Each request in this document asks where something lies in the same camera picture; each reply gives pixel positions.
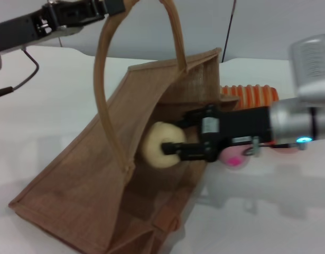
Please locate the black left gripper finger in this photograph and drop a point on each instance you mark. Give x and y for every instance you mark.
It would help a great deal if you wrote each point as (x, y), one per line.
(115, 8)

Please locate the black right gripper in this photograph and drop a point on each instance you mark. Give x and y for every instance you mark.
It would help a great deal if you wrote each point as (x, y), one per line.
(244, 124)

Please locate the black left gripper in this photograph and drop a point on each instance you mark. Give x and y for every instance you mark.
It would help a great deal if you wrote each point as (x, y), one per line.
(19, 29)

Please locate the beige egg yolk pastry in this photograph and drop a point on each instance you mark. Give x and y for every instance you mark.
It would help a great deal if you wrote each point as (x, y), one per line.
(155, 148)

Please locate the brown jute handbag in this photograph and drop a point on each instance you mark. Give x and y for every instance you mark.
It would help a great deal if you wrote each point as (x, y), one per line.
(80, 185)

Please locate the pink toy peach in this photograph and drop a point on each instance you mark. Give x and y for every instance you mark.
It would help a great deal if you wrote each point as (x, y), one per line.
(232, 158)

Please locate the orange striped long bread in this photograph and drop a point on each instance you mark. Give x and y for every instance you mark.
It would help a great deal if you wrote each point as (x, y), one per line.
(252, 95)

